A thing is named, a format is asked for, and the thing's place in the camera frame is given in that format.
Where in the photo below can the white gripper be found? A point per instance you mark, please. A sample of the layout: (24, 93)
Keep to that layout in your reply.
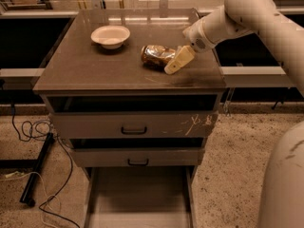
(196, 39)

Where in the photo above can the crushed orange can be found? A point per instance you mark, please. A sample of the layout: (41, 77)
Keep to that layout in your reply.
(157, 56)

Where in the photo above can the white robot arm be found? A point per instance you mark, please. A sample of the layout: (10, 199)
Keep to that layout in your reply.
(282, 196)

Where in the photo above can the grey drawer cabinet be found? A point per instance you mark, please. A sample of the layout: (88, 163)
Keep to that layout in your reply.
(83, 77)

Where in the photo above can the middle grey drawer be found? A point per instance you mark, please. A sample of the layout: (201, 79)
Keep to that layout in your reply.
(109, 157)

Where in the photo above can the grey drawer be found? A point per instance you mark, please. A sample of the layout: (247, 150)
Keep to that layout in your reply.
(140, 197)
(132, 125)
(109, 157)

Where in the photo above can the top grey drawer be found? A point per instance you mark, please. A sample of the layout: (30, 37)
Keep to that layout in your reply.
(132, 125)

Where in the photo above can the bottom grey drawer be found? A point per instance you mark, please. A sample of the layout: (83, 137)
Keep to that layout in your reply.
(140, 197)

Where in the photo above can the white paper bowl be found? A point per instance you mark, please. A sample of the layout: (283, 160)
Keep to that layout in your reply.
(110, 37)

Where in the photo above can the black metal stand leg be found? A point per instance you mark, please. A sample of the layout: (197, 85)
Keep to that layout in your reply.
(35, 165)

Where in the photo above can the left grey metal rail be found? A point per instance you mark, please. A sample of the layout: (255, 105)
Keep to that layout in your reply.
(20, 78)

